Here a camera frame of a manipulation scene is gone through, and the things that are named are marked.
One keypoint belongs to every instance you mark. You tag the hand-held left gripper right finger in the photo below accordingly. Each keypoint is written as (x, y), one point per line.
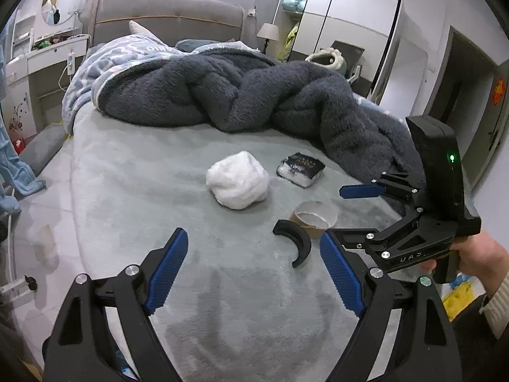
(342, 274)

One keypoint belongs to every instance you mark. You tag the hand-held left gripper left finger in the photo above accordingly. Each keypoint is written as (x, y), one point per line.
(167, 270)

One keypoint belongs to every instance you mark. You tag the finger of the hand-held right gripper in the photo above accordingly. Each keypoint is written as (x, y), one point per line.
(401, 242)
(360, 191)

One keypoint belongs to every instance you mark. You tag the black curved plastic piece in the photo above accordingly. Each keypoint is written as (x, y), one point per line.
(300, 242)

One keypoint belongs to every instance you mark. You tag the brown cardboard tape roll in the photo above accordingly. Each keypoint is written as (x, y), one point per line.
(314, 219)

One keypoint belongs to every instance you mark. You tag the black and white packet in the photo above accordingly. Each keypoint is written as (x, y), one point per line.
(302, 167)

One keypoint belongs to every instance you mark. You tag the white tissue ball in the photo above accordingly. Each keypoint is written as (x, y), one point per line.
(238, 179)

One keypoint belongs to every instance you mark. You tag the person's right forearm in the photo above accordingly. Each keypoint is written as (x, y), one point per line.
(499, 310)

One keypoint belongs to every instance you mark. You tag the person's right hand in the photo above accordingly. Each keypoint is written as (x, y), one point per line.
(483, 256)

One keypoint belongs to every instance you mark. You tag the dark door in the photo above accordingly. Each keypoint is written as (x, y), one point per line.
(457, 99)

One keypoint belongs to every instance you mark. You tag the yellow and blue bag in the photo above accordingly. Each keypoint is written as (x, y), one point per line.
(461, 298)

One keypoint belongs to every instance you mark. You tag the bed with grey-green sheet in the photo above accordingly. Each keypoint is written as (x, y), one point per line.
(139, 191)

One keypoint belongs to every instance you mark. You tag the red door decoration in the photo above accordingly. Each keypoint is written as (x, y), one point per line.
(500, 91)

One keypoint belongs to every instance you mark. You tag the green and cream pet bed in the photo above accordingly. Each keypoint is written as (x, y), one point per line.
(326, 61)

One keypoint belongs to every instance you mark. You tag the dark office chair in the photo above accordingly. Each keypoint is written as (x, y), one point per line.
(350, 53)

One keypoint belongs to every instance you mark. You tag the white clothes rack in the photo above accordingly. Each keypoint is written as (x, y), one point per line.
(16, 286)

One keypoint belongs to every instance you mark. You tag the dark grey fluffy blanket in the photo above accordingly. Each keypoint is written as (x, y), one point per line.
(238, 87)

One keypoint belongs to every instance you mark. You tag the yellow-green garment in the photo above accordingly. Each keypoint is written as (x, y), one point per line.
(291, 41)

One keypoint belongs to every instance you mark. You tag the grey floor cushion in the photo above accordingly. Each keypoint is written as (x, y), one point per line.
(41, 151)

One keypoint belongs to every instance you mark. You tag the white wardrobe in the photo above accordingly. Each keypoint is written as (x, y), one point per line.
(350, 12)

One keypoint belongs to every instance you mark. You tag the bedside table lamp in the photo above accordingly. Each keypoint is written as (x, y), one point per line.
(267, 31)

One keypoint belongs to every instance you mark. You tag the light blue bundle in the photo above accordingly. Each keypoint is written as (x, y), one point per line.
(293, 4)

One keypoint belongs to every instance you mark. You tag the grey-blue pillow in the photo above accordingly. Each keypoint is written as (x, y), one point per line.
(202, 45)

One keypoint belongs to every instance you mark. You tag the blue patterned blanket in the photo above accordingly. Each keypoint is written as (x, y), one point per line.
(103, 63)

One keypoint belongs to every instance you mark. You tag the white vanity desk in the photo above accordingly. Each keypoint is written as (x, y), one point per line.
(43, 83)

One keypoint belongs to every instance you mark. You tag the white power strip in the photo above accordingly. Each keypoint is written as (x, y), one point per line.
(71, 62)

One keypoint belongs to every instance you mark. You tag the beige pillow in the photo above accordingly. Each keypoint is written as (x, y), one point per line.
(139, 28)

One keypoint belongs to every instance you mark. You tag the grey padded headboard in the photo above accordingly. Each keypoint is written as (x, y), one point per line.
(167, 12)

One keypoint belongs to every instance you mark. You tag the white cylindrical vanity lamp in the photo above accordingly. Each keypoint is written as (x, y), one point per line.
(76, 2)

